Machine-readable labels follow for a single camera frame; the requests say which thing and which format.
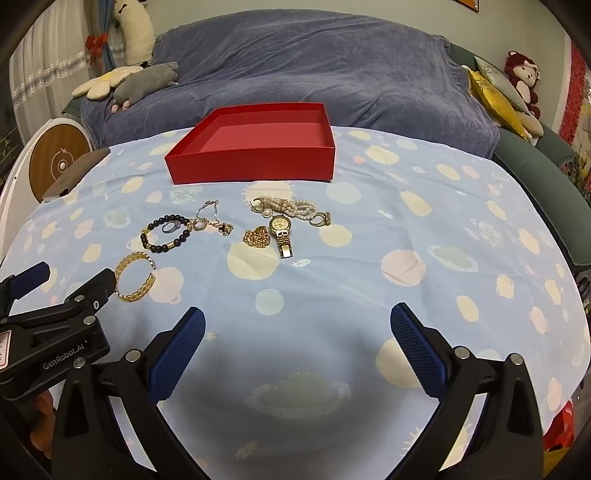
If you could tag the dark green sofa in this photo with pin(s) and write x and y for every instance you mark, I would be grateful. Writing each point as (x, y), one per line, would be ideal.
(531, 152)

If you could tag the blue planet print tablecloth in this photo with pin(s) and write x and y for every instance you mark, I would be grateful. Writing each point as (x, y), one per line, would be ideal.
(323, 286)

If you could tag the red ribbon bow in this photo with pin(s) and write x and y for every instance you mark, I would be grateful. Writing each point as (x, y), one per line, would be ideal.
(96, 44)

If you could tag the grey plush animal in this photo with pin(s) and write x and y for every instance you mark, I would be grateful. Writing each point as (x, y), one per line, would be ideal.
(147, 83)

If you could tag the white cow plush bolster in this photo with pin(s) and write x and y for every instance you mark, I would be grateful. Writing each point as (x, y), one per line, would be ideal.
(138, 37)

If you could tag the white sheer curtain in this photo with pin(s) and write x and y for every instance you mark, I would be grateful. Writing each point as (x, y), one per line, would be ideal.
(46, 60)

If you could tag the blue-grey sofa blanket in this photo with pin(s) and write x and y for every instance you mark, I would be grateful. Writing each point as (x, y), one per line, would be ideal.
(323, 60)

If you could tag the grey-brown flat pad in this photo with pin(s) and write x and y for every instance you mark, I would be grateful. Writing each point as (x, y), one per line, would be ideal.
(76, 175)

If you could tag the red cardboard box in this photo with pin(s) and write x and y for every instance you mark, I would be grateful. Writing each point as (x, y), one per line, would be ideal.
(249, 159)

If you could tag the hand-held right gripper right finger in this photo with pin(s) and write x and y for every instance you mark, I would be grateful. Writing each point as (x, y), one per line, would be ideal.
(418, 353)

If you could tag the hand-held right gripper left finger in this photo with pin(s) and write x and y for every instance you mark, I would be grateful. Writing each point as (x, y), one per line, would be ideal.
(178, 355)

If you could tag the gold wristwatch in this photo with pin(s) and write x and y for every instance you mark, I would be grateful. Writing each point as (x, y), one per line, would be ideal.
(279, 225)

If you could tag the red plastic item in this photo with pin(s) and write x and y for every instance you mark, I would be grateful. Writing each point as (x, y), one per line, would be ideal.
(561, 429)

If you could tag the yellow satin cushion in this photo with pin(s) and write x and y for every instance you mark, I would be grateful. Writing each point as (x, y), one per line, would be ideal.
(494, 99)

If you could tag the grey-green cushion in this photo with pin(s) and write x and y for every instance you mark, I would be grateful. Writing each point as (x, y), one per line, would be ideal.
(501, 78)

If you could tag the red wall banner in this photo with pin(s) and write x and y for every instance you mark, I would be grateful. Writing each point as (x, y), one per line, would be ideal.
(575, 92)

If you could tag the white device with wooden disc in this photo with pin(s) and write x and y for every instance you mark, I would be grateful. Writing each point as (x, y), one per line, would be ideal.
(55, 157)

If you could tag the red monkey plush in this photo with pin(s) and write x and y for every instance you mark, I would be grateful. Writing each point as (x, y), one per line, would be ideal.
(521, 74)

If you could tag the blue curtain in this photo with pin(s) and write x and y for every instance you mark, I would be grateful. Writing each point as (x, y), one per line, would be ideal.
(108, 27)

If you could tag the flower shaped cushion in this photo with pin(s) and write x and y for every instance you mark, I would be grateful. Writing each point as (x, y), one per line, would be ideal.
(104, 81)

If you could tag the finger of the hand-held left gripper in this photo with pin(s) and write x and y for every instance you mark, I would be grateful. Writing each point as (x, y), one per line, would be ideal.
(94, 290)
(27, 278)

